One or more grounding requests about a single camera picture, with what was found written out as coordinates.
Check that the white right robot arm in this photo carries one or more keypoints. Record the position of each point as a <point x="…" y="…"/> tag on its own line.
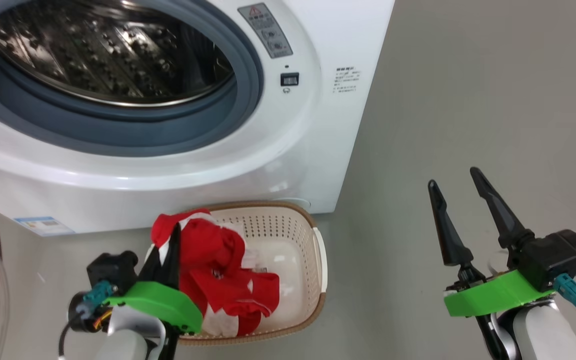
<point x="543" y="335"/>

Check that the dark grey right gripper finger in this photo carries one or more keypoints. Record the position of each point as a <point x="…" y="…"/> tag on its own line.
<point x="450" y="240"/>
<point x="503" y="220"/>

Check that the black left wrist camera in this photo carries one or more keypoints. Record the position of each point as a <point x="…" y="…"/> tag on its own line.
<point x="113" y="270"/>

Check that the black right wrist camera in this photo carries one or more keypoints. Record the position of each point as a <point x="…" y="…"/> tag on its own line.
<point x="553" y="255"/>

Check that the blue energy label sticker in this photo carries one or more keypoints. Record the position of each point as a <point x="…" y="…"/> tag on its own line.
<point x="43" y="226"/>

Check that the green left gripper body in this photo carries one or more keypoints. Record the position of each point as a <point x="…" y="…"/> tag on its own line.
<point x="163" y="300"/>

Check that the white front-load washing machine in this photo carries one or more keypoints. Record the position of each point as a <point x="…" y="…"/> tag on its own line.
<point x="318" y="150"/>

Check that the cream perforated laundry basket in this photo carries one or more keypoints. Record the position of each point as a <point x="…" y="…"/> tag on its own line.
<point x="293" y="250"/>

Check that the grey warning sticker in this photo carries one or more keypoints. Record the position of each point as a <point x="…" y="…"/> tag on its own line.
<point x="268" y="32"/>

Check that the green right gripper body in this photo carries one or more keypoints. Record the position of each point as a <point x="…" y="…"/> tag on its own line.
<point x="493" y="295"/>

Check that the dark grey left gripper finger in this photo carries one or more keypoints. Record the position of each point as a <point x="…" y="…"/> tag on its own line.
<point x="174" y="265"/>
<point x="155" y="272"/>

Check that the red and white garment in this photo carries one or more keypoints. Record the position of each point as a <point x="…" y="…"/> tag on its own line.
<point x="208" y="250"/>

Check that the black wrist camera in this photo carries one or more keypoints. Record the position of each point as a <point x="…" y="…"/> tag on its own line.
<point x="113" y="270"/>
<point x="553" y="255"/>

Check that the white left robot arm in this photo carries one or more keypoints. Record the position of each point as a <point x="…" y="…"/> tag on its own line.
<point x="128" y="345"/>

